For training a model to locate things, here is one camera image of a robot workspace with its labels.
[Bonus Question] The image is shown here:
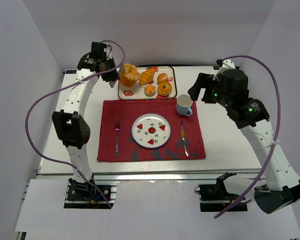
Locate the large orange bundt cake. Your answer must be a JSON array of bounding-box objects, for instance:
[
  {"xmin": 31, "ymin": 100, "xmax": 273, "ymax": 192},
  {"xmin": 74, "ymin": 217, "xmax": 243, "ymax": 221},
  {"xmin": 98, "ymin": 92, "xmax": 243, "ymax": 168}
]
[{"xmin": 119, "ymin": 63, "xmax": 141, "ymax": 88}]

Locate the small round bread roll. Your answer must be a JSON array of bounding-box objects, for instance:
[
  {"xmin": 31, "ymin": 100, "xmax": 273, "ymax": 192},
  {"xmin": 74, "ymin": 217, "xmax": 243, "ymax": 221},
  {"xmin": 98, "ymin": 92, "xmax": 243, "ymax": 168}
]
[{"xmin": 144, "ymin": 85, "xmax": 156, "ymax": 97}]

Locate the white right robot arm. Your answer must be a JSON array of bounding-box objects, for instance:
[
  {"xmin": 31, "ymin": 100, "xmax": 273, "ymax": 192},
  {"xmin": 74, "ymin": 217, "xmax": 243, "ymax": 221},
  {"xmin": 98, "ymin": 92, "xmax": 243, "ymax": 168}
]
[{"xmin": 188, "ymin": 58, "xmax": 300, "ymax": 218}]

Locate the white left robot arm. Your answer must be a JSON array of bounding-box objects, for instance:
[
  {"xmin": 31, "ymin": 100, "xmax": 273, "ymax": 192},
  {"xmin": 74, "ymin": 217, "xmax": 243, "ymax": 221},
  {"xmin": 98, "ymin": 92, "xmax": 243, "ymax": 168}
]
[{"xmin": 52, "ymin": 41, "xmax": 119, "ymax": 186}]

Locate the light blue mug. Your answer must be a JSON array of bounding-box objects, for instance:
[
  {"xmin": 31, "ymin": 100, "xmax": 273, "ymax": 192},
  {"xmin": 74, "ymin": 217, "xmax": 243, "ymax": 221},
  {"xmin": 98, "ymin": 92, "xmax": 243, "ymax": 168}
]
[{"xmin": 176, "ymin": 94, "xmax": 193, "ymax": 117}]

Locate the cream filled bun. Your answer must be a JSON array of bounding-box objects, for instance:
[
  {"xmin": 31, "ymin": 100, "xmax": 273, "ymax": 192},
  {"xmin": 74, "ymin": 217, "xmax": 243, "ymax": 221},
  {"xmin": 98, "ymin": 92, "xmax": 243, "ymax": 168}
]
[{"xmin": 157, "ymin": 73, "xmax": 169, "ymax": 83}]

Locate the golden croissant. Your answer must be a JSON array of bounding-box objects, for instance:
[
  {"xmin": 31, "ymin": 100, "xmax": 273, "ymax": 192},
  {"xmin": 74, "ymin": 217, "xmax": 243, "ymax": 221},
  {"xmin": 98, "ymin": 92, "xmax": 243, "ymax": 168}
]
[{"xmin": 139, "ymin": 68, "xmax": 156, "ymax": 86}]

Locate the iridescent table knife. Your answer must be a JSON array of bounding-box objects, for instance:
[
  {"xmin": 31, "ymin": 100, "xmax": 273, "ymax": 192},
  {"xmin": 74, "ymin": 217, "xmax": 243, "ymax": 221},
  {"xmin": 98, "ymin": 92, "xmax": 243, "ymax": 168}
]
[{"xmin": 180, "ymin": 121, "xmax": 190, "ymax": 158}]

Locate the white strawberry serving tray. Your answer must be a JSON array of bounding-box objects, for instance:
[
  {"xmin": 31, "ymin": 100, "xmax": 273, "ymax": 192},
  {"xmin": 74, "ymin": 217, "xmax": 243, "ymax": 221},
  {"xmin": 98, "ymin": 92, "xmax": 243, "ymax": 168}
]
[{"xmin": 118, "ymin": 66, "xmax": 178, "ymax": 100}]

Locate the silver fork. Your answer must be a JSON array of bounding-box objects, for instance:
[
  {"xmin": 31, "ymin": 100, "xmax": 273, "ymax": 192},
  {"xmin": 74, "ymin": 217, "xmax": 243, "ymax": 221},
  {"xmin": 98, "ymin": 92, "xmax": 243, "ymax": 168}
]
[{"xmin": 114, "ymin": 121, "xmax": 121, "ymax": 158}]

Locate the white watermelon pattern plate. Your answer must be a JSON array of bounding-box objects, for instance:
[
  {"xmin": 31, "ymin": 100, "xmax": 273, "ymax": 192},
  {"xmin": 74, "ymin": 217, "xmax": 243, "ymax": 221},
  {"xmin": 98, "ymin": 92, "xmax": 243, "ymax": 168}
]
[{"xmin": 131, "ymin": 113, "xmax": 172, "ymax": 149}]

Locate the red cloth placemat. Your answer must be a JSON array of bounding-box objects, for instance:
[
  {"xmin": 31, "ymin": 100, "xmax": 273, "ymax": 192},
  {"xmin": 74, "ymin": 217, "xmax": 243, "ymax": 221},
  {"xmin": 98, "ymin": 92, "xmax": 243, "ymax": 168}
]
[{"xmin": 97, "ymin": 98, "xmax": 206, "ymax": 163}]

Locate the glazed ring donut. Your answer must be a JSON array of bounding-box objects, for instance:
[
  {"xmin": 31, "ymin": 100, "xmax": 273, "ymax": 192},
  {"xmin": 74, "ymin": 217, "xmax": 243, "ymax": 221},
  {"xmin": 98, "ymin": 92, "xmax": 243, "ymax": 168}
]
[{"xmin": 157, "ymin": 81, "xmax": 172, "ymax": 96}]

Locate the aluminium table frame rail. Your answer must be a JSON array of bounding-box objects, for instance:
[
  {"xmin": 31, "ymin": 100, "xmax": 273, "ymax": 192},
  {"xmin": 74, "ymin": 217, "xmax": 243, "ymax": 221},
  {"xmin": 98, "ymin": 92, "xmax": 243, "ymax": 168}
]
[{"xmin": 36, "ymin": 170, "xmax": 258, "ymax": 185}]

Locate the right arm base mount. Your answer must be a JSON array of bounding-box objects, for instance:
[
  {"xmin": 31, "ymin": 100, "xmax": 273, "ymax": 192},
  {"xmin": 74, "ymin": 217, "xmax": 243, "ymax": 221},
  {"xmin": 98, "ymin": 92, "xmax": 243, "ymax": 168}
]
[{"xmin": 194, "ymin": 172, "xmax": 252, "ymax": 212}]

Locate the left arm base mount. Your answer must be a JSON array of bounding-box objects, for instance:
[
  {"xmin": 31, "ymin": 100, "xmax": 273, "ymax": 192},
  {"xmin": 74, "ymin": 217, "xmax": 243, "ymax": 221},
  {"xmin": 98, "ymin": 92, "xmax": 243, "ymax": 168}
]
[{"xmin": 63, "ymin": 178, "xmax": 115, "ymax": 210}]

